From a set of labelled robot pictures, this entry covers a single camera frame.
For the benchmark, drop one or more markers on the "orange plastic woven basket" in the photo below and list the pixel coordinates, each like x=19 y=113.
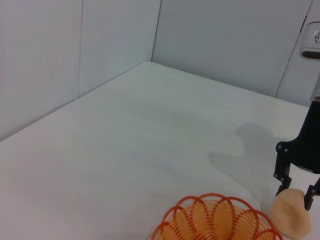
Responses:
x=215 y=222

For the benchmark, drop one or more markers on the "beige bread bun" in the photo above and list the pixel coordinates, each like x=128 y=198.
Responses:
x=291 y=215

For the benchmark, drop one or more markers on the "grey right wrist camera housing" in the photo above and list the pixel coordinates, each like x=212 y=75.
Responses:
x=311 y=37

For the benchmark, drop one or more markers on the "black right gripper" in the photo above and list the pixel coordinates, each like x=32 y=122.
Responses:
x=308 y=147

